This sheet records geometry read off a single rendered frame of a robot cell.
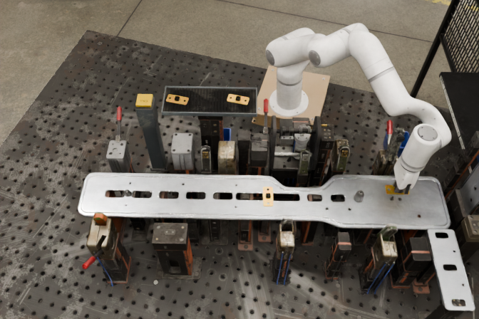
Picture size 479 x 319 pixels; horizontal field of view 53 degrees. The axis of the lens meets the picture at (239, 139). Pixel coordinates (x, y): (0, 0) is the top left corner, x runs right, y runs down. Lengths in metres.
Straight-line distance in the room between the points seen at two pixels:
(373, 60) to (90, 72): 1.65
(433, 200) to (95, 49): 1.95
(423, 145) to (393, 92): 0.19
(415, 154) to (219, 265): 0.91
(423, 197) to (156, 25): 2.75
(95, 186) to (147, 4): 2.60
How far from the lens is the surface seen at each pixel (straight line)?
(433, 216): 1.91
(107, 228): 1.74
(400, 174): 1.72
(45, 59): 3.98
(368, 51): 1.57
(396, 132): 1.80
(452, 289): 1.81
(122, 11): 4.24
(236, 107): 1.85
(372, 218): 1.83
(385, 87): 1.57
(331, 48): 1.68
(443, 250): 1.86
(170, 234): 1.72
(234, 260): 2.02
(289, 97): 2.24
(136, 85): 2.61
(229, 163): 1.83
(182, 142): 1.82
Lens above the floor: 2.57
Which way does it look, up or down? 54 degrees down
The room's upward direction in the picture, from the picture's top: 1 degrees clockwise
